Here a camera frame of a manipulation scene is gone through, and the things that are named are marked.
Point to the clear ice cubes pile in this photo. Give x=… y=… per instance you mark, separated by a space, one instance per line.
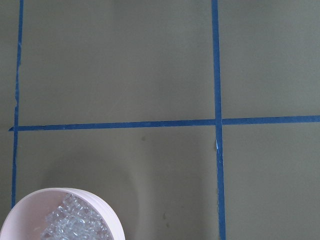
x=74 y=219

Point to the pink plastic bowl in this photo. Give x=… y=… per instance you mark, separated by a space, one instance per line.
x=26 y=220

